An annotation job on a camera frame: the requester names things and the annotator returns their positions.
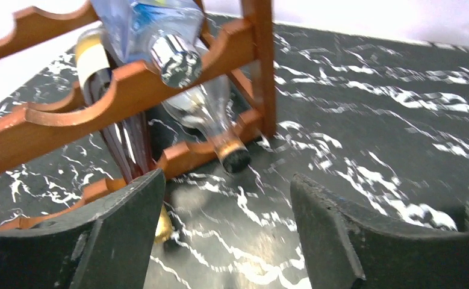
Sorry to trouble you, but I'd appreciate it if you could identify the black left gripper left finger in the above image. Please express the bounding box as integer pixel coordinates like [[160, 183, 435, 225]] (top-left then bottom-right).
[[0, 169, 166, 288]]

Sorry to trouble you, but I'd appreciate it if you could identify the small clear round bottle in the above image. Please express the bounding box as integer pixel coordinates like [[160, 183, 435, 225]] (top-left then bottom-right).
[[163, 75, 251, 173]]

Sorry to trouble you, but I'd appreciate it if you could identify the clear bottle blue label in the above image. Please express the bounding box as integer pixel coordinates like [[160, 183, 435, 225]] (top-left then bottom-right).
[[91, 0, 204, 89]]

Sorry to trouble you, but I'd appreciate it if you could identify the dark wooden wine rack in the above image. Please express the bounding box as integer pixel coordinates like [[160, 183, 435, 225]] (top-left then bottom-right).
[[0, 0, 278, 232]]

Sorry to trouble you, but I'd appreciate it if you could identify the dark bottle gold foil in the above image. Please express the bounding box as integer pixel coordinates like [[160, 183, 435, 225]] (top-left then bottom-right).
[[74, 28, 175, 245]]

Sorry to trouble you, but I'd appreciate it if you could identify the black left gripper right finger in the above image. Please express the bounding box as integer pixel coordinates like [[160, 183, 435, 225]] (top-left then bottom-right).
[[290, 174, 469, 288]]

